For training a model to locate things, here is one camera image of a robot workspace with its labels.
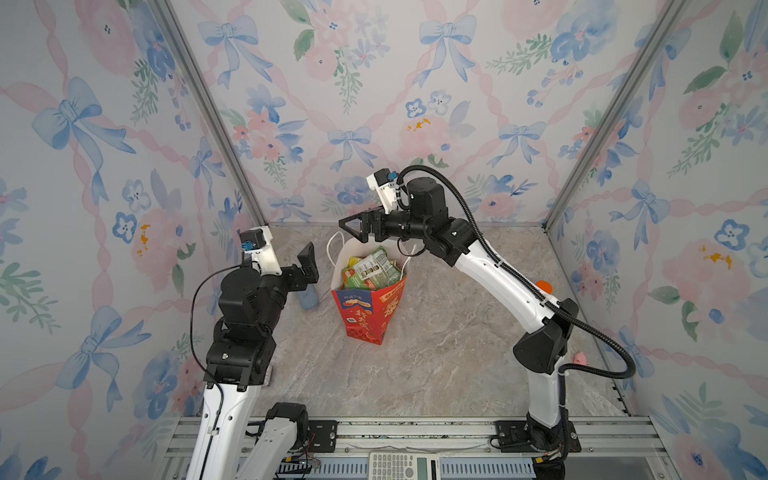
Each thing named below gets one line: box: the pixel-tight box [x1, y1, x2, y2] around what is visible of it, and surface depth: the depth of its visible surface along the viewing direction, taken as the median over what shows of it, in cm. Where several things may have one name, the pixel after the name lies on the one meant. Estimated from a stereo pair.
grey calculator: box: [368, 452, 441, 480], surface depth 70 cm
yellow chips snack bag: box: [341, 256, 366, 290], surface depth 80 cm
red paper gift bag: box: [332, 276, 407, 346], surface depth 81 cm
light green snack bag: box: [354, 246, 405, 290], surface depth 80 cm
